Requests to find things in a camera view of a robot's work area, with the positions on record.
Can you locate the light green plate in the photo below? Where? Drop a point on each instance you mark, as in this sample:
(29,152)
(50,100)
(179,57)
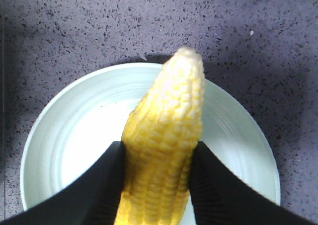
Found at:
(81,121)

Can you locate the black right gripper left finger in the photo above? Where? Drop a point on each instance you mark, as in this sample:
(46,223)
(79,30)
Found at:
(92,199)

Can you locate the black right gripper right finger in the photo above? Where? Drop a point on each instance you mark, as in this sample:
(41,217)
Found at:
(220,198)

